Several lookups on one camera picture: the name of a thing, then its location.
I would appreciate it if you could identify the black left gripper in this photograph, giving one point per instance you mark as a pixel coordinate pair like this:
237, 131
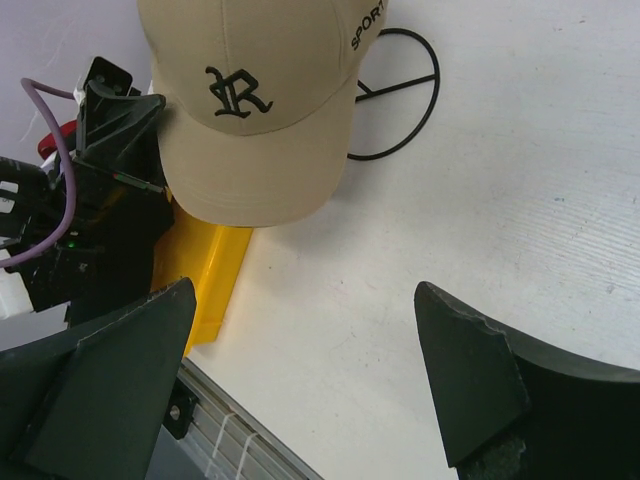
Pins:
80, 228

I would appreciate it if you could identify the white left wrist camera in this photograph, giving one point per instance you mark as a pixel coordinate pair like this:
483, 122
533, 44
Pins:
14, 297

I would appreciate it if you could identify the beige baseball cap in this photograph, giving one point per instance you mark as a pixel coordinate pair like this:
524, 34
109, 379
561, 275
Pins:
260, 99

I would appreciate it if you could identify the aluminium rail frame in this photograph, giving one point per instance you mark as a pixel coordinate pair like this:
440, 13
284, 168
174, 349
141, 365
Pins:
221, 438

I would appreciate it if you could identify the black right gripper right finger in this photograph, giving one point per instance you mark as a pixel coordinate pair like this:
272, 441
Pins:
510, 406

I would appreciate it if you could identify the yellow plastic tray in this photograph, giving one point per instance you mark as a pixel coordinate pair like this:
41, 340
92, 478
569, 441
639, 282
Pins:
210, 256

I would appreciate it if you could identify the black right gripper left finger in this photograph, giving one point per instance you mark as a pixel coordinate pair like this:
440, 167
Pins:
91, 400

